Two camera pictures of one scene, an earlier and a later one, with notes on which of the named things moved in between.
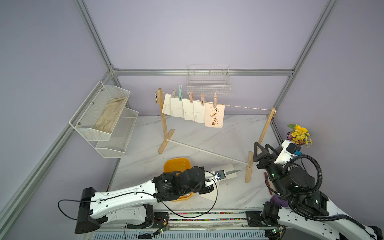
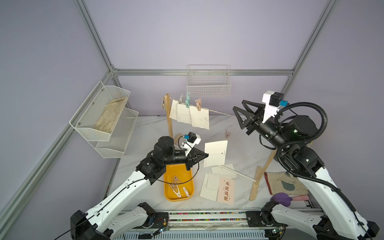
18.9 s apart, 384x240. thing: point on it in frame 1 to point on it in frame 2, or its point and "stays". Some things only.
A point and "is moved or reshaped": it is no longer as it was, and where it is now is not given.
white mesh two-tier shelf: (104, 119) stays
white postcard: (227, 168) stays
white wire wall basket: (207, 78) stays
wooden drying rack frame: (251, 156) to (257, 171)
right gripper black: (268, 158) to (250, 117)
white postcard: (212, 195) stays
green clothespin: (180, 93) to (187, 101)
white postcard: (199, 112) to (217, 151)
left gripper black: (205, 189) to (193, 160)
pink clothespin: (215, 99) is moved or reshaped
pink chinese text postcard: (214, 116) to (226, 191)
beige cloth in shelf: (106, 121) stays
